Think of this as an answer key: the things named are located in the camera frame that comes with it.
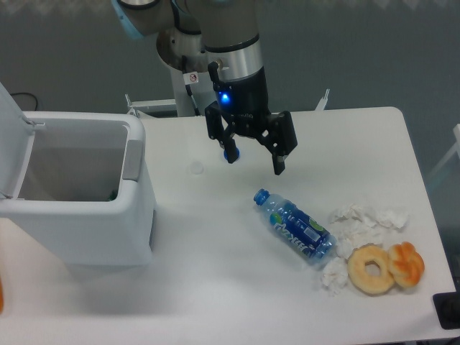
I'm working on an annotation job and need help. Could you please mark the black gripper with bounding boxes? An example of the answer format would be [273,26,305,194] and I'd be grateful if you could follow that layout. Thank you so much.
[205,61,298,175]

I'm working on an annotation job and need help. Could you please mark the clear plastic bottle blue label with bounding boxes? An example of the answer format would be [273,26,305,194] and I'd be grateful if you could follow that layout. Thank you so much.
[254,189,336,267]

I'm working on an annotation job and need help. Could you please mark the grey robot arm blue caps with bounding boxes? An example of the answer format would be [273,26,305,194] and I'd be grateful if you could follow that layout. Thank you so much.
[112,1,298,175]

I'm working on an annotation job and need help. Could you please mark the blue bottle cap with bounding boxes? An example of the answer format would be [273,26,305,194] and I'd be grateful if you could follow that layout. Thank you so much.
[224,148,240,164]

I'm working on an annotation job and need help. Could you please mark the white bottle cap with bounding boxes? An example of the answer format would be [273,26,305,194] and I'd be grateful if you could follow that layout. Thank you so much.
[190,161,204,175]

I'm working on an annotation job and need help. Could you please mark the large crumpled white tissue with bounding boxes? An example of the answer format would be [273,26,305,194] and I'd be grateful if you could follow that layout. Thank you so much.
[328,203,410,259]

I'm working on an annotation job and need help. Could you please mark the small crumpled white tissue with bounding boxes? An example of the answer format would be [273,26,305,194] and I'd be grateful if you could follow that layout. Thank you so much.
[321,257,349,296]

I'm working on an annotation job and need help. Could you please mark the white trash bin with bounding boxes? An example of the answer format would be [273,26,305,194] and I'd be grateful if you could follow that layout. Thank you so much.
[1,111,156,266]

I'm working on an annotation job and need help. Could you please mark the orange glazed twisted pastry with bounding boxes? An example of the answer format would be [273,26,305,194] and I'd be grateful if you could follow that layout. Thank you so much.
[387,241,425,288]

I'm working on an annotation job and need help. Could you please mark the white trash bin lid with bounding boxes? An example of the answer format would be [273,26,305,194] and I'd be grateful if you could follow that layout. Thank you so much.
[1,85,45,199]

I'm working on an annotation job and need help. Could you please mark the black device at table edge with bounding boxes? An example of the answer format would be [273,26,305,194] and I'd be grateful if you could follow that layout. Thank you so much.
[433,292,459,330]

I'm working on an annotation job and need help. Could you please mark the orange object at left edge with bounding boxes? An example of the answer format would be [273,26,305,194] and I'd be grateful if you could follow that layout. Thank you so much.
[0,279,4,314]

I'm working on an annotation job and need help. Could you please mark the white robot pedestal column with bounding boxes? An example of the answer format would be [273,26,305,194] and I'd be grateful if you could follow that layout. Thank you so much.
[156,27,213,117]

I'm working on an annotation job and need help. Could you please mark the black cable on pedestal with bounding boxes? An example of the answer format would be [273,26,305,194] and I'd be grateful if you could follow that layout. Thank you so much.
[181,55,201,116]

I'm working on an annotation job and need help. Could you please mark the plain ring donut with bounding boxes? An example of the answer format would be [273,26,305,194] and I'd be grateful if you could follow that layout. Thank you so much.
[347,245,395,295]

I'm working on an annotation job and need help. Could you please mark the white metal frame right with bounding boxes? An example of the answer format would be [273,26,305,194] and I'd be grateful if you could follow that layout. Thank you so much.
[427,124,459,191]

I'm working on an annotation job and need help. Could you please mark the black cable on floor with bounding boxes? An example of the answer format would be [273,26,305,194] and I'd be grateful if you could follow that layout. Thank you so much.
[9,92,39,111]

